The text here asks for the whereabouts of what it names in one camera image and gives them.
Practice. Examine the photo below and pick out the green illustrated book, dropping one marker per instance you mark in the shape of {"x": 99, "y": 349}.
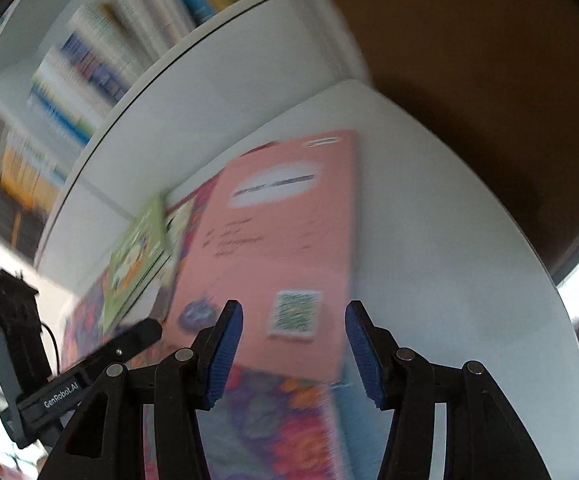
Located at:
{"x": 138, "y": 251}

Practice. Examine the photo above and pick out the row of shelved books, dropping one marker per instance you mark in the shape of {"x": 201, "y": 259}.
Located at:
{"x": 64, "y": 65}

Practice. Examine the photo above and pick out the floral patterned mat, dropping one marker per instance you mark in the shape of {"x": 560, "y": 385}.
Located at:
{"x": 263, "y": 427}

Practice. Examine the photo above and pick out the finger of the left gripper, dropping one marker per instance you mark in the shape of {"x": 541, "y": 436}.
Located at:
{"x": 126, "y": 345}

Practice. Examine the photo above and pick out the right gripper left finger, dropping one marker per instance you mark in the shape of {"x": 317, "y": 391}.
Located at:
{"x": 104, "y": 438}

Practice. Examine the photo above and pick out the red orange book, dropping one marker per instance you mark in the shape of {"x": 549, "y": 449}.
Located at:
{"x": 276, "y": 235}

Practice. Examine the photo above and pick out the brown wooden cabinet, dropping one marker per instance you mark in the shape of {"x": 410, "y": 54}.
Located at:
{"x": 498, "y": 81}

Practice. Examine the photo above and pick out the white bookshelf cabinet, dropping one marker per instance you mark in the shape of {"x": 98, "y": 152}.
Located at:
{"x": 435, "y": 257}

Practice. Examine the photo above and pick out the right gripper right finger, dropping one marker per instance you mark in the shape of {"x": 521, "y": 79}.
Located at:
{"x": 485, "y": 438}

